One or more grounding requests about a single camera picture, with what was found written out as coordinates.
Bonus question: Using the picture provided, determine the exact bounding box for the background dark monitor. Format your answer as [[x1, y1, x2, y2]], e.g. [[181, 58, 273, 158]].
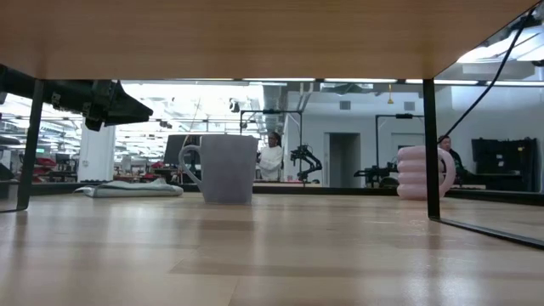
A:
[[163, 133, 203, 167]]

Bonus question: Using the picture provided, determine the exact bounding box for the pale purple ribbed mug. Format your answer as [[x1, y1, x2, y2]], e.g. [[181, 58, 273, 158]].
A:
[[396, 144, 456, 201]]

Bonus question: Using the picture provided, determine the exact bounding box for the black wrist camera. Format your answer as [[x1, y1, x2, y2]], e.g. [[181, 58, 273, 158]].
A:
[[83, 114, 106, 133]]

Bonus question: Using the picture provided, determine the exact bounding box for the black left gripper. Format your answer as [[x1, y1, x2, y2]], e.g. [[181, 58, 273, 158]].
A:
[[50, 79, 155, 128]]

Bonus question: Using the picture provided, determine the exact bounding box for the black aluminium table frame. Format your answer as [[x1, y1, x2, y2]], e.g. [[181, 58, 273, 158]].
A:
[[0, 181, 544, 208]]

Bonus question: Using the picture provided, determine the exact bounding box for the blue-grey mug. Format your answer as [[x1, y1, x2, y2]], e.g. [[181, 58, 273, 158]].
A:
[[178, 133, 259, 205]]

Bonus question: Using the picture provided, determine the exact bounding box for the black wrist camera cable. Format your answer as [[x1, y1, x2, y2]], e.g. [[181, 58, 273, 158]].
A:
[[439, 3, 537, 142]]

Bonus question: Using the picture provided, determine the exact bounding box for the black gantry frame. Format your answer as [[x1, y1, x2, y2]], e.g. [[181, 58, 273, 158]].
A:
[[374, 113, 426, 188], [239, 109, 303, 186]]

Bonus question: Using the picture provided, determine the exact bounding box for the grey square plate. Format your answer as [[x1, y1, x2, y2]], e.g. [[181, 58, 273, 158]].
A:
[[74, 178, 184, 199]]

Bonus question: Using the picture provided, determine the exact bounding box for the black cabinet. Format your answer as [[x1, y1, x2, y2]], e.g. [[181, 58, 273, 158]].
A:
[[471, 138, 539, 192]]

